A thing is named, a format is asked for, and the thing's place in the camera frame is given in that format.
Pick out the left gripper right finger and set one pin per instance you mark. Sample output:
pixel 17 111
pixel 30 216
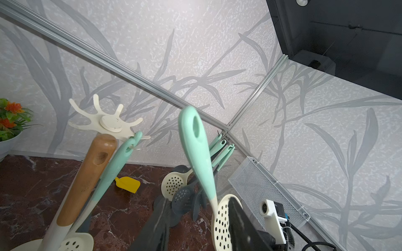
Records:
pixel 244 236

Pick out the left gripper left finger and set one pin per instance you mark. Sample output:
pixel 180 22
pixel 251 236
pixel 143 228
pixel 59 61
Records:
pixel 154 236

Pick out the large cream skimmer green handle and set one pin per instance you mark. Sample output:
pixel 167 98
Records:
pixel 173 182

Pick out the small cream skimmer green handle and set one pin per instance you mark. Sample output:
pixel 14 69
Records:
pixel 84 241

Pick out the cream slotted spatula wooden handle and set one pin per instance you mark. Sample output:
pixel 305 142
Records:
pixel 100 152

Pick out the dark grey utensil rack stand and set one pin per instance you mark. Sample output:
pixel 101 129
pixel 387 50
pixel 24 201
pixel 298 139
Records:
pixel 214 147

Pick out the cream utensil rack stand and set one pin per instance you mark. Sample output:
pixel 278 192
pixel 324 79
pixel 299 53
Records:
pixel 102 123

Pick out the yellow toy shovel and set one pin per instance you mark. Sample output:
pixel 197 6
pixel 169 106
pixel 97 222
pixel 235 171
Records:
pixel 127 183

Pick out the potted artificial plant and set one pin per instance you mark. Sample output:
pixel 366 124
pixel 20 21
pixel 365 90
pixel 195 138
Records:
pixel 14 120

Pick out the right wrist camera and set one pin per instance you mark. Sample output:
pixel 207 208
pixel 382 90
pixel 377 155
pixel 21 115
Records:
pixel 273 214

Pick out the white wire mesh basket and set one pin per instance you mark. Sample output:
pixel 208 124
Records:
pixel 253 183

